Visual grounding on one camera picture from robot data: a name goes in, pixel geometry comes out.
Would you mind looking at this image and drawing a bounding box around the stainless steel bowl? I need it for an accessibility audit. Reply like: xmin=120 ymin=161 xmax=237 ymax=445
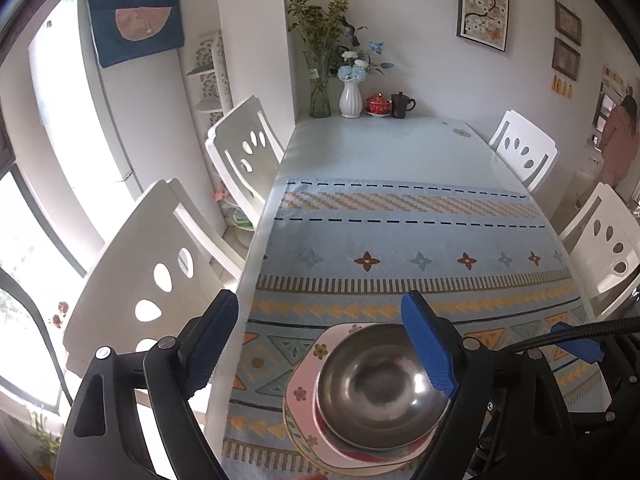
xmin=318 ymin=324 xmax=449 ymax=450

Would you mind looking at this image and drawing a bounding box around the pink floral plate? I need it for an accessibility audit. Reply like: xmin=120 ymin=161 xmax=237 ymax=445
xmin=284 ymin=323 xmax=439 ymax=452

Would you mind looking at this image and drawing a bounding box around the white dining chair near left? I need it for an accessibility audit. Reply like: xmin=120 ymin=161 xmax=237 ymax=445
xmin=63 ymin=179 xmax=245 ymax=376

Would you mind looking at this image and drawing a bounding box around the white dining chair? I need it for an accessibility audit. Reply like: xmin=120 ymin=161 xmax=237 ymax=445
xmin=560 ymin=183 xmax=639 ymax=320
xmin=63 ymin=179 xmax=245 ymax=376
xmin=205 ymin=96 xmax=284 ymax=228
xmin=489 ymin=110 xmax=559 ymax=194

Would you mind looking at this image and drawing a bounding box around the white dining chair near right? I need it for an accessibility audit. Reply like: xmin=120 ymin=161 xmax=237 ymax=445
xmin=560 ymin=183 xmax=639 ymax=320

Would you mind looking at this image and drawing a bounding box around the patterned blue table runner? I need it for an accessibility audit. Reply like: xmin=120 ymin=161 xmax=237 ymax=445
xmin=221 ymin=177 xmax=594 ymax=479

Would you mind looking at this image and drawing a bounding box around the white dining chair far left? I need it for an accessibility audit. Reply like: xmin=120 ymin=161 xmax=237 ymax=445
xmin=205 ymin=96 xmax=284 ymax=228

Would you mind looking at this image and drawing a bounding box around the white dining chair far right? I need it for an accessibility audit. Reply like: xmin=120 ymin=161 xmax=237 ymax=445
xmin=489 ymin=110 xmax=559 ymax=194

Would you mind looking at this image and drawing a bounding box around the person in pink clothes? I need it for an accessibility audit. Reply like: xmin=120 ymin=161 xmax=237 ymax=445
xmin=600 ymin=93 xmax=639 ymax=191

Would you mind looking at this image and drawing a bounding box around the white refrigerator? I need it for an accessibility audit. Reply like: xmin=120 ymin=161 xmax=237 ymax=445
xmin=28 ymin=0 xmax=226 ymax=238

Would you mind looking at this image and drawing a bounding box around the white corner shelf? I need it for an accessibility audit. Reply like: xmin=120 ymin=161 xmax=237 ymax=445
xmin=186 ymin=29 xmax=233 ymax=115

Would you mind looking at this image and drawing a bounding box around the dark brown mug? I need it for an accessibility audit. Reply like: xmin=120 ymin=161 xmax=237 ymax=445
xmin=390 ymin=92 xmax=416 ymax=119

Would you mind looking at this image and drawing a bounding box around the red lidded teacup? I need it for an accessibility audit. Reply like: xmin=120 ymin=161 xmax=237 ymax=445
xmin=364 ymin=93 xmax=392 ymax=117

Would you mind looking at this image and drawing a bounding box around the white ribbed flower vase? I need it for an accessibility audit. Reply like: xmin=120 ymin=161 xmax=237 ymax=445
xmin=338 ymin=79 xmax=362 ymax=119

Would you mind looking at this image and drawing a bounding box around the small framed picture lower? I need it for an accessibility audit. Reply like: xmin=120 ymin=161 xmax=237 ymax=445
xmin=551 ymin=37 xmax=580 ymax=81

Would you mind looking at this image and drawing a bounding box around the small framed picture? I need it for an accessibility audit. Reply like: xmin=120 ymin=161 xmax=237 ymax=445
xmin=554 ymin=0 xmax=582 ymax=46
xmin=551 ymin=37 xmax=580 ymax=81

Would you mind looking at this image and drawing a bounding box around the glass vase with greenery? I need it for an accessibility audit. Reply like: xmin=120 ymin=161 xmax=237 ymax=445
xmin=284 ymin=0 xmax=349 ymax=118

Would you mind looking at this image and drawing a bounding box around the blue fabric cover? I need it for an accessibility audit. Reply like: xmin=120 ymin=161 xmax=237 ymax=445
xmin=87 ymin=0 xmax=184 ymax=68

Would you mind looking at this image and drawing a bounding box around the small framed picture upper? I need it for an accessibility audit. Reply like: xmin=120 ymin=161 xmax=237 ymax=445
xmin=554 ymin=0 xmax=582 ymax=46

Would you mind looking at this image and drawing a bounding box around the black cable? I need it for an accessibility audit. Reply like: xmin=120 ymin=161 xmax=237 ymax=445
xmin=514 ymin=314 xmax=640 ymax=351

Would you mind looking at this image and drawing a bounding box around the large framed wall picture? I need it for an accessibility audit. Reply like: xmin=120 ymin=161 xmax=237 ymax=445
xmin=457 ymin=0 xmax=510 ymax=52

